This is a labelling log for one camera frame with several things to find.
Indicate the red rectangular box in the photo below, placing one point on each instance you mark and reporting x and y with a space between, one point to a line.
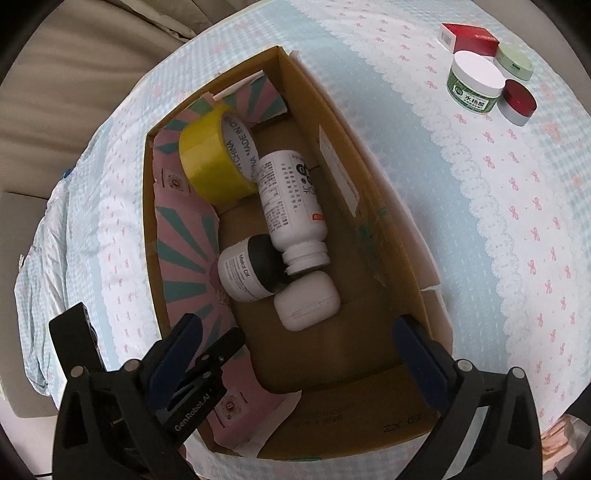
475 39

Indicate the red-lidded jar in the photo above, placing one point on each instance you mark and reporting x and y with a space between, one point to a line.
519 97

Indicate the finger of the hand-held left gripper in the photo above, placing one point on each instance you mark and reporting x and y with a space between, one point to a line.
74 337
226 348

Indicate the white plastic bottle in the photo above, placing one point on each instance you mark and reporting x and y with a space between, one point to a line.
286 203

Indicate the pale green lidded jar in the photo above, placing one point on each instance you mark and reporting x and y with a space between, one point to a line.
515 60

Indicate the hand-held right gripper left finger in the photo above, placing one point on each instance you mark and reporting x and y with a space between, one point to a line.
173 355

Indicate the white earbud case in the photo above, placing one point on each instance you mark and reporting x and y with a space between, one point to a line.
304 300

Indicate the yellow tape roll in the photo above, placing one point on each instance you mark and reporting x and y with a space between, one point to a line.
207 157

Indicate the peach patterned cloth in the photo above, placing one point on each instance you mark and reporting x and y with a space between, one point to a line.
559 443

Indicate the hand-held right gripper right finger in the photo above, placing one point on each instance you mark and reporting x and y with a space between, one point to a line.
420 364

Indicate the small white black-capped jar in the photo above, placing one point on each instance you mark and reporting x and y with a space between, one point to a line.
240 277

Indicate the cardboard box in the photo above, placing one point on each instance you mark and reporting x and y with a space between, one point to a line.
360 323

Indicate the green jar with white lid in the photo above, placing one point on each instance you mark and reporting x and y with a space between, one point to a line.
478 74

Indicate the grey bed headboard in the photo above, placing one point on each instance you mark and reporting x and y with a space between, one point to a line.
18 277

